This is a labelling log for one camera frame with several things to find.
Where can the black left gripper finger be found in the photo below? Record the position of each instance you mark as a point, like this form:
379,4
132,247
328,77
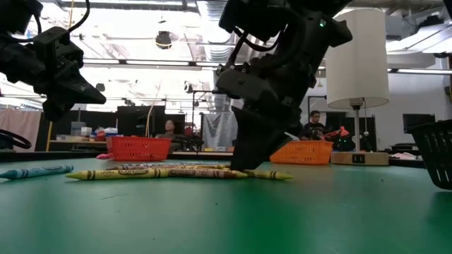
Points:
56,111
76,90

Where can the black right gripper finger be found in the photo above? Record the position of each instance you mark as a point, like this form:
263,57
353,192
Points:
237,141
263,137

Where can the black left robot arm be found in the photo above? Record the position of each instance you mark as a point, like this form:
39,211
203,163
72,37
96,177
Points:
17,14

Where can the black background robot arm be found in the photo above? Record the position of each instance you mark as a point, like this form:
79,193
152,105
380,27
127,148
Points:
189,144

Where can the grey cloth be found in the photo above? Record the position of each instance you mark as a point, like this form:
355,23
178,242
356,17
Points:
217,130

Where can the black ceiling lamp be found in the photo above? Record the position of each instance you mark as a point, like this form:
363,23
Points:
163,40
100,87
188,88

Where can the black curtain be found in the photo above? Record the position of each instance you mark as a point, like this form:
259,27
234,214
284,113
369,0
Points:
81,118

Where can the clear plastic bin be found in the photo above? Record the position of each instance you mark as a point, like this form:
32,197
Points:
78,128

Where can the pink cloth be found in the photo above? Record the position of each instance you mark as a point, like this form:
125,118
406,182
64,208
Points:
21,121

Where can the orange plastic basket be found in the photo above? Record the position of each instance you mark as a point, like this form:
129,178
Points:
303,153

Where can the person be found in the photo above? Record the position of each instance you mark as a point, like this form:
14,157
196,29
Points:
170,128
314,127

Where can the black partition panel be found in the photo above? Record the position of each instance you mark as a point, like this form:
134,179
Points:
130,120

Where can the blue Crayola crayon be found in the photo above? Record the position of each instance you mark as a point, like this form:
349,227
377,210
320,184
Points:
159,163
35,172

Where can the pink rubber piece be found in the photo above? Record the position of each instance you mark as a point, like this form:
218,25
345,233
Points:
103,156

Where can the white lamp shade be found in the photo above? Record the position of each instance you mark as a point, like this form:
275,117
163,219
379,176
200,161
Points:
356,56

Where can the red desk lamp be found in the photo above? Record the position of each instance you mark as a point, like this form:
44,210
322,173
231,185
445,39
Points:
343,132

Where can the metal lamp stem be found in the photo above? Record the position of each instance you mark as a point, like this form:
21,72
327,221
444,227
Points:
356,127

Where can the wooden lamp base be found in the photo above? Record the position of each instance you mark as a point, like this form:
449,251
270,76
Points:
339,158

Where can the red plastic basket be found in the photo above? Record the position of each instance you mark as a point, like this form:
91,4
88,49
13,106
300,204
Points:
137,148

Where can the yellow-green Crayola crayon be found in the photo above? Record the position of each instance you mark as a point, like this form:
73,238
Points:
116,174

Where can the black monitor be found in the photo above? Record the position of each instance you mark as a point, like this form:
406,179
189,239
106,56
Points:
418,121

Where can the pink paper sheet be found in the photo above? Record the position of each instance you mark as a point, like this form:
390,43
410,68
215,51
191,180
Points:
404,156

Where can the black plastic basket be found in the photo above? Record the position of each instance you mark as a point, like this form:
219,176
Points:
434,151

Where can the black metal frame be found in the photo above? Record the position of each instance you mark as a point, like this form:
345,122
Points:
309,109
208,92

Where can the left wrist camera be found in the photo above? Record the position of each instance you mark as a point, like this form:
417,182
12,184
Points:
53,42

